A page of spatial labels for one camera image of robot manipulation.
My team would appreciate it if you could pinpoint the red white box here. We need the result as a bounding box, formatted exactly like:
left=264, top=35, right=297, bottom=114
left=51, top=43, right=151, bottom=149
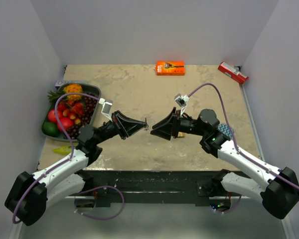
left=218, top=62, right=249, bottom=85

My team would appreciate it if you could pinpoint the small white blue box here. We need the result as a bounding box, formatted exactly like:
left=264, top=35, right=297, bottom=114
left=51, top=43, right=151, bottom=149
left=55, top=80, right=88, bottom=89

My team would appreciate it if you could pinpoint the red apple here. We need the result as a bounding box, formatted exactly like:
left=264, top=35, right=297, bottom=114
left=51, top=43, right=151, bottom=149
left=57, top=117, right=74, bottom=132
left=47, top=110, right=63, bottom=123

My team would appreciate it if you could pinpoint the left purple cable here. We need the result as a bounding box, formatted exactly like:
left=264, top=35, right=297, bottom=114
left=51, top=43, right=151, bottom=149
left=12, top=92, right=102, bottom=224

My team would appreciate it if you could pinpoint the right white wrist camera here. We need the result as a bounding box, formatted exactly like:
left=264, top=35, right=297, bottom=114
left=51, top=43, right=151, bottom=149
left=174, top=94, right=189, bottom=115

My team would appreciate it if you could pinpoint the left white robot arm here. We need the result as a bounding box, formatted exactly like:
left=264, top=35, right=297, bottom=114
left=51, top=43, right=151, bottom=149
left=4, top=111, right=148, bottom=226

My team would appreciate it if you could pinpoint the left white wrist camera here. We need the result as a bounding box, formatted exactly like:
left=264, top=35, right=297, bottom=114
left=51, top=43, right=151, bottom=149
left=99, top=98, right=113, bottom=121

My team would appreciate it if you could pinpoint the purple cable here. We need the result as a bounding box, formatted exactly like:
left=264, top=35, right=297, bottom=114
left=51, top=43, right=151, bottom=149
left=188, top=83, right=299, bottom=195
left=12, top=92, right=102, bottom=224

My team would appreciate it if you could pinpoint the green lime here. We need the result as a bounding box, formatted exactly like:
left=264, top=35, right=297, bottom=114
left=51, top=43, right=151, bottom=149
left=43, top=121, right=59, bottom=137

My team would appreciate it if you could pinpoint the orange razor box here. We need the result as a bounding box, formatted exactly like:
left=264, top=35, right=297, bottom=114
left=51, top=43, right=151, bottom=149
left=154, top=61, right=185, bottom=76

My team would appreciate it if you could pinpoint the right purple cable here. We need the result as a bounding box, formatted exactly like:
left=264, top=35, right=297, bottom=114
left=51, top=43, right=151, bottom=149
left=188, top=83, right=299, bottom=195

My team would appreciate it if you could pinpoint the dark green fruit tray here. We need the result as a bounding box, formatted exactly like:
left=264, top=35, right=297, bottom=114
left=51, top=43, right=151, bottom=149
left=41, top=84, right=101, bottom=142

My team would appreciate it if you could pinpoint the yellow green bottle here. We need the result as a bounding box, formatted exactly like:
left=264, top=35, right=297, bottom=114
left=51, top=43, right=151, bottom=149
left=52, top=146, right=75, bottom=155

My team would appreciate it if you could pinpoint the blue zigzag patterned pouch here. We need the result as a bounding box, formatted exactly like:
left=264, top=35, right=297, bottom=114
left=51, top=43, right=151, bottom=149
left=218, top=123, right=234, bottom=139

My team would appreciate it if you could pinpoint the small silver key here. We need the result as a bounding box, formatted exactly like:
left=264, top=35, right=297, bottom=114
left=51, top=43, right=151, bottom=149
left=144, top=118, right=149, bottom=131

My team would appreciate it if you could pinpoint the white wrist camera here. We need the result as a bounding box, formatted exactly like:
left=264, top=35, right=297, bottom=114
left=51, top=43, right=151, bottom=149
left=99, top=98, right=113, bottom=121
left=174, top=94, right=189, bottom=115

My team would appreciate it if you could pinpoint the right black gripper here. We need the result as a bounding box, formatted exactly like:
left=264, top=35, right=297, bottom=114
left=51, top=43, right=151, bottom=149
left=151, top=107, right=207, bottom=140

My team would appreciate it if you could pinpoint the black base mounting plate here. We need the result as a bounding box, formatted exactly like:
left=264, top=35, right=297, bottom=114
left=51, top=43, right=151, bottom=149
left=74, top=170, right=238, bottom=208

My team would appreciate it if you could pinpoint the brass padlock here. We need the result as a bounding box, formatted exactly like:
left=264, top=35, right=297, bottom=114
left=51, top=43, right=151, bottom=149
left=177, top=132, right=185, bottom=138

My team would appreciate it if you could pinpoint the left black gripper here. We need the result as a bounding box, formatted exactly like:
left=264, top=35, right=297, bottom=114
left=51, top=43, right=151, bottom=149
left=94, top=110, right=146, bottom=145

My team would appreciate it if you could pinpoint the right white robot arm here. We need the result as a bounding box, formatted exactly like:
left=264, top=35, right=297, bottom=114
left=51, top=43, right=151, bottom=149
left=150, top=109, right=299, bottom=220

